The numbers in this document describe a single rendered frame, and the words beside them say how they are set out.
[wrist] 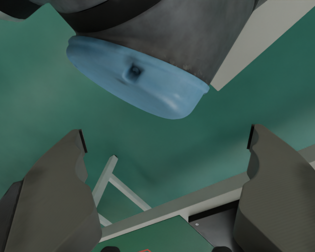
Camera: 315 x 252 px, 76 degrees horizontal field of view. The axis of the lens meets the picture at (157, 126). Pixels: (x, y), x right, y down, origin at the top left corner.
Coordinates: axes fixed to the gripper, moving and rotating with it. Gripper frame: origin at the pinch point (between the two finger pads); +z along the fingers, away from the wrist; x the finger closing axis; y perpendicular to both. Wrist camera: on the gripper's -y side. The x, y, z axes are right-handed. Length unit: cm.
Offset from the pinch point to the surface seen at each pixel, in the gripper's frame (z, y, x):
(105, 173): 93, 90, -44
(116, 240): 35, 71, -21
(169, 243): 32, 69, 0
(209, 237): 28, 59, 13
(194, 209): 31, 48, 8
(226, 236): 28, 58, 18
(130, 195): 93, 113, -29
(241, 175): 33, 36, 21
